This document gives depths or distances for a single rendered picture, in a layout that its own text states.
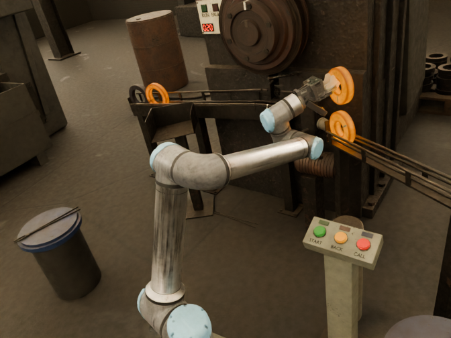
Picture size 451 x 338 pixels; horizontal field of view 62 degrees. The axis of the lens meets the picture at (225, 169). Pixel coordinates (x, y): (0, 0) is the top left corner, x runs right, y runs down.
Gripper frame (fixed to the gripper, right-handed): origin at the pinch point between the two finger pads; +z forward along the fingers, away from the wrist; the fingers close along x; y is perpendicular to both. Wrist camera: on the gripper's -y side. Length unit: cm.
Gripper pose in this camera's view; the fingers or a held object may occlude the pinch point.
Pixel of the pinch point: (339, 81)
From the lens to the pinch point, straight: 169.9
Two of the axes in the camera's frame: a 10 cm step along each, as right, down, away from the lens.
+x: -3.2, -4.3, 8.4
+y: -4.3, -7.3, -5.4
